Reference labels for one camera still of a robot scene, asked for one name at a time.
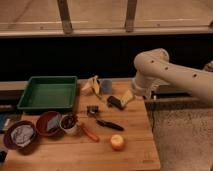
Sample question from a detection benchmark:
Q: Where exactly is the black block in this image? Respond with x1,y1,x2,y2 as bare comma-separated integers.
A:
107,96,123,110

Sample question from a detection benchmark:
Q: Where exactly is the red bowl with object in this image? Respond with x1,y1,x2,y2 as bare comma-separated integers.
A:
36,111,61,137

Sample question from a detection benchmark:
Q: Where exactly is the banana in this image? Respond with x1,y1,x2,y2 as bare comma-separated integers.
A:
81,75,100,95

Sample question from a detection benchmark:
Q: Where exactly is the maroon bowl with cloth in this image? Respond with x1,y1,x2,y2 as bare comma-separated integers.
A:
3,120,37,150

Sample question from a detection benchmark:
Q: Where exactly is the blue cup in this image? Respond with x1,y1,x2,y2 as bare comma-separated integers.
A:
101,80,112,94

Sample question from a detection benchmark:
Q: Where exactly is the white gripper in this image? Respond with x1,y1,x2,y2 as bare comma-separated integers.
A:
121,79,152,107

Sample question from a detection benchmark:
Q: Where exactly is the green plastic tray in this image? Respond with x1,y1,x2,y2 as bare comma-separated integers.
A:
17,76,78,112

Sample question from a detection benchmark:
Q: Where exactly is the yellow apple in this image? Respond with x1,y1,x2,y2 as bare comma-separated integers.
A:
110,134,125,150

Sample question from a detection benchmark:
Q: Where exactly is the white cup with dark contents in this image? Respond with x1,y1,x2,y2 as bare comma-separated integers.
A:
60,115,78,136

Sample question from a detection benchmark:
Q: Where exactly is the orange carrot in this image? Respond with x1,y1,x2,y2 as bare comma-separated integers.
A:
79,123,100,142

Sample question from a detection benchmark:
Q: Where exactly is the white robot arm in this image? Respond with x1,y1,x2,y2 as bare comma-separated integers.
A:
130,48,213,107

